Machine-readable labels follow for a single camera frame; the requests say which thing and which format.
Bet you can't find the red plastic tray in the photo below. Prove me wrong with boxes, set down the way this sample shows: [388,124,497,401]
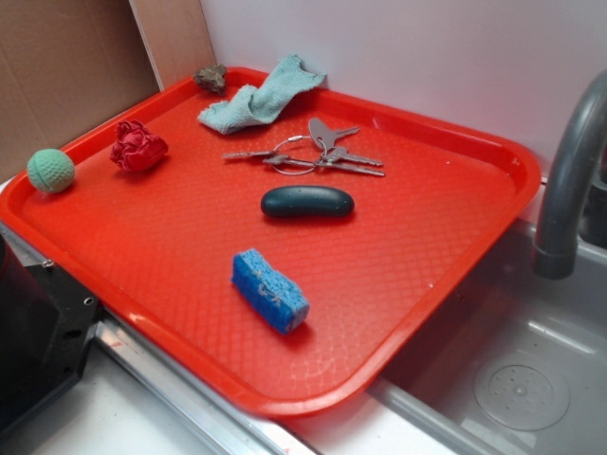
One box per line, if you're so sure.
[1,80,541,417]

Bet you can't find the brown rock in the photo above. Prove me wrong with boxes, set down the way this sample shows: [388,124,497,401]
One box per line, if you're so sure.
[193,64,228,97]

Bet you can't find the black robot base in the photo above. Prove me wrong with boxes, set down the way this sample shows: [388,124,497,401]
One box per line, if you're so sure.
[1,240,100,436]

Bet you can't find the dark green plastic pickle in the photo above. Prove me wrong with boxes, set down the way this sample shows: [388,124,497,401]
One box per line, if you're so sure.
[260,185,355,218]

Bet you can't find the silver key bunch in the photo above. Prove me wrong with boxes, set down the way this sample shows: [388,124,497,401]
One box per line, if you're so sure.
[222,118,385,177]

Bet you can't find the grey plastic sink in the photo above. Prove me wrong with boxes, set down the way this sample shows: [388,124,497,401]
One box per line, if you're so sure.
[369,202,606,454]

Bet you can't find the brown cardboard panel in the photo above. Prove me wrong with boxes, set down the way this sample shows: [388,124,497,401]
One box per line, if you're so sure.
[1,1,215,181]

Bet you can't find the green rubber ball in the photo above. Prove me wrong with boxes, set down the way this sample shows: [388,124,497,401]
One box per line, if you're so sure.
[27,149,76,193]

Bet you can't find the silver metal rail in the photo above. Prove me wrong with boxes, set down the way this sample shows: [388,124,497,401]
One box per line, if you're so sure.
[0,222,304,455]

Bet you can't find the light teal rag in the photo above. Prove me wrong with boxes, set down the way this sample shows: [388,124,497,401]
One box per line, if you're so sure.
[197,54,326,135]

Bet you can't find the blue sponge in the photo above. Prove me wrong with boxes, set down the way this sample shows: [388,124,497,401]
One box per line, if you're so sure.
[231,249,310,335]

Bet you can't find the crumpled red cloth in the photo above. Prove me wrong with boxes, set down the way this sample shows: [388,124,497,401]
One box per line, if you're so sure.
[110,120,169,173]

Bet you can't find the grey sink faucet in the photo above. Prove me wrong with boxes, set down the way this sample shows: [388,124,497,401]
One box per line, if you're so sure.
[532,72,606,280]

